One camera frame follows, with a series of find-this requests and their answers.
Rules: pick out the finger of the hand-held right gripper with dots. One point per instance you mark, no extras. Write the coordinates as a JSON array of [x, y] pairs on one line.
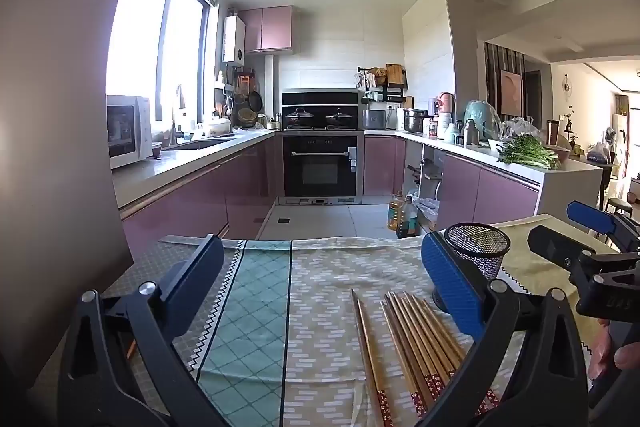
[[590, 213], [550, 242]]

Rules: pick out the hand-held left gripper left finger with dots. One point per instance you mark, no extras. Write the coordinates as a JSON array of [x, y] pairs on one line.
[[200, 279]]

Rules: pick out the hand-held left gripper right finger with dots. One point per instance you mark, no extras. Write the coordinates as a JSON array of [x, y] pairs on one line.
[[447, 287]]

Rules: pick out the black mesh utensil holder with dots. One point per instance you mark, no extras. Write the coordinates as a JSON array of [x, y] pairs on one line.
[[480, 252]]

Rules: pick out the bundle of wooden chopsticks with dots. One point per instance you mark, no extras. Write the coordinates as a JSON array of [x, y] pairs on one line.
[[415, 337]]

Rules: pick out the person's right hand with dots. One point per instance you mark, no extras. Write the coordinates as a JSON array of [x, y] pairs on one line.
[[602, 352]]

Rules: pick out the round stool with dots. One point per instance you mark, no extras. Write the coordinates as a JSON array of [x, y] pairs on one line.
[[618, 206]]

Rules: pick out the pink bowl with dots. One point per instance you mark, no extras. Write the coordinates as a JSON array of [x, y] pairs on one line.
[[560, 153]]

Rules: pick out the dark liquid bottle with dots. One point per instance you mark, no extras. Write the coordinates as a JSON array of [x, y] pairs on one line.
[[407, 222]]

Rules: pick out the pink sink base cabinets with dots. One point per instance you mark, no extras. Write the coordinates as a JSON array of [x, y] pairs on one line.
[[200, 202]]

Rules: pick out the crumpled plastic bag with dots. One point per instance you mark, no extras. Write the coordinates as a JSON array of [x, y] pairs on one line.
[[427, 209]]

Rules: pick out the green leafy vegetables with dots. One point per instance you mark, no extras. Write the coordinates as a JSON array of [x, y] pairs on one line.
[[527, 152]]

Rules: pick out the pink kitchen peninsula cabinets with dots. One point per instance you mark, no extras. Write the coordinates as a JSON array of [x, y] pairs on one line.
[[475, 192]]

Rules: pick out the clear plastic bag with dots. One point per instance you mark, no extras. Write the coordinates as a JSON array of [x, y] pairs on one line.
[[517, 127]]

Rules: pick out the patterned tablecloth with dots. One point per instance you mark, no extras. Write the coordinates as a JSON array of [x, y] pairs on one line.
[[320, 307]]

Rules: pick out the steel thermos bottle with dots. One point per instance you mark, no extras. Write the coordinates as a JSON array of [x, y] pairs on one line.
[[471, 134]]

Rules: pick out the teal kitchen appliance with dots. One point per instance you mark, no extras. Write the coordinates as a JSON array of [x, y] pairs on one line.
[[480, 117]]

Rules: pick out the white bowl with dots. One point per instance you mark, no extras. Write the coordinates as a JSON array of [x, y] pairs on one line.
[[218, 128]]

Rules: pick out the steel kitchen faucet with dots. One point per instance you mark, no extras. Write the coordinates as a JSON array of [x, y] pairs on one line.
[[175, 127]]

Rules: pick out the white microwave oven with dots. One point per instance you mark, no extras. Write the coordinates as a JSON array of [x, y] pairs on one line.
[[127, 132]]

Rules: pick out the black integrated stove oven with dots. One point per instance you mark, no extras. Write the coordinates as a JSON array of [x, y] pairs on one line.
[[320, 167]]

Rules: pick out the steel stockpot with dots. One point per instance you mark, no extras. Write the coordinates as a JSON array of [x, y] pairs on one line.
[[414, 122]]

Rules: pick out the woven bamboo basket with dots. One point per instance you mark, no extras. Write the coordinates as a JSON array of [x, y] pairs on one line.
[[246, 116]]

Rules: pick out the pink thermos kettle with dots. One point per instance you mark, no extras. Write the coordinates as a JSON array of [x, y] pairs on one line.
[[446, 104]]

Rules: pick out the silver rice cooker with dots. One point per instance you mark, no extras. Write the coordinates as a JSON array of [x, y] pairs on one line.
[[374, 120]]

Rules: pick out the hanging frying pan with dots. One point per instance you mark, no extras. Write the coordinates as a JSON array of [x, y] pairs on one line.
[[255, 101]]

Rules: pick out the black pot with glass lid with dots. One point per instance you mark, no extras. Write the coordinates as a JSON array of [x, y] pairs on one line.
[[340, 117], [299, 116]]

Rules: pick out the wooden cutting board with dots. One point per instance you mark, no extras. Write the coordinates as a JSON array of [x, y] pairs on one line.
[[394, 74]]

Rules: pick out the grey refrigerator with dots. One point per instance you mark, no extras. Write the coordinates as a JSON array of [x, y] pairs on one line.
[[50, 107]]

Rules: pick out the white water heater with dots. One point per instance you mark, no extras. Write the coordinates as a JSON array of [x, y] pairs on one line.
[[234, 39]]

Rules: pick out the kitchen window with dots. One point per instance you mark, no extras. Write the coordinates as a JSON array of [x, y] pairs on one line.
[[145, 37]]

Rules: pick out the pink wall artwork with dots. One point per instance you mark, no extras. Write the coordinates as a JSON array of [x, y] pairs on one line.
[[511, 92]]

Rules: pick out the black wall rack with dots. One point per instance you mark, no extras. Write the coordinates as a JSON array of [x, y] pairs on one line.
[[390, 94]]

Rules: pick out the pink wall cabinet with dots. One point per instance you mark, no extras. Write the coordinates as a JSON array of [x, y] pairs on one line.
[[267, 29]]

